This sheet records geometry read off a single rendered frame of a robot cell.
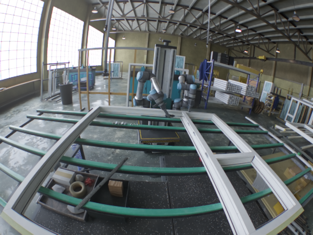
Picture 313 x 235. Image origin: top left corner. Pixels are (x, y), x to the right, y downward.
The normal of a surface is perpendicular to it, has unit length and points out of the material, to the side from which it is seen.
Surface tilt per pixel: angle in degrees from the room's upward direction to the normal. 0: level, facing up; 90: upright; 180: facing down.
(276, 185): 90
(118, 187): 90
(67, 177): 0
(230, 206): 90
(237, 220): 90
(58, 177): 0
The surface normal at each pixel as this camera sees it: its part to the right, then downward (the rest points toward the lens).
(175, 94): 0.04, 0.38
